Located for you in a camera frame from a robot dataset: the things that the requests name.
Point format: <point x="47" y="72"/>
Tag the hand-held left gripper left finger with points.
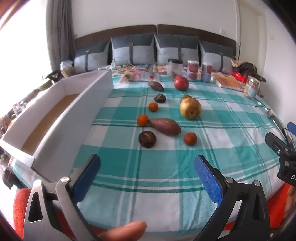
<point x="89" y="178"/>

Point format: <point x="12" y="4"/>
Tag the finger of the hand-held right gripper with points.
<point x="275" y="141"/>
<point x="291" y="128"/>

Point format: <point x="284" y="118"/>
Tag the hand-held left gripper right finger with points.
<point x="208" y="183"/>

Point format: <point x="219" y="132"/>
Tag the white cardboard box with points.
<point x="69" y="129"/>

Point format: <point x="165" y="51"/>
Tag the small orange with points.
<point x="190" y="139"/>
<point x="142" y="120"/>
<point x="153" y="107"/>

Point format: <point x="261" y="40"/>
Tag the dark brown mushroom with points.
<point x="160" y="98"/>
<point x="147" y="138"/>

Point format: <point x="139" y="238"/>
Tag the small dark sweet potato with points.
<point x="156" y="86"/>

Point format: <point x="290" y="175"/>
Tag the person's left hand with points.
<point x="124" y="231"/>

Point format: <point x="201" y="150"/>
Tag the teal checked blanket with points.
<point x="161" y="166"/>

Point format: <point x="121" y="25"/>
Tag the printed tin can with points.
<point x="252" y="87"/>

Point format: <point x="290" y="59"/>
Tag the large sweet potato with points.
<point x="165" y="126"/>

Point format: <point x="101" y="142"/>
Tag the dark brown patterned bag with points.
<point x="249" y="68"/>

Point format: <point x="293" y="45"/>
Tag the red packet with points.
<point x="239" y="77"/>

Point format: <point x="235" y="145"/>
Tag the golden brown pear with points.
<point x="190" y="109"/>

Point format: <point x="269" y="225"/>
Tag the orange book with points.
<point x="227" y="82"/>

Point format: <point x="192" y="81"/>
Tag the red and white food box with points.
<point x="206" y="72"/>
<point x="193" y="70"/>

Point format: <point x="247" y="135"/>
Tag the pile of desk clutter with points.
<point x="13" y="109"/>

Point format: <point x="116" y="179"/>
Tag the grey two-tone pillow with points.
<point x="133" y="49"/>
<point x="216" y="58"/>
<point x="91" y="58"/>
<point x="177" y="48"/>

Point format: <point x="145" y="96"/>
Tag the red apple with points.
<point x="181" y="83"/>

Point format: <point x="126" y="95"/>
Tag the clear snack bag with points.
<point x="67" y="67"/>

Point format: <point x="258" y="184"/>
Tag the pink printed bag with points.
<point x="138" y="75"/>

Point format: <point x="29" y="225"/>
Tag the clear jar with black lid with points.
<point x="175" y="67"/>

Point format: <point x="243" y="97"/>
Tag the grey curtain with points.
<point x="60" y="30"/>

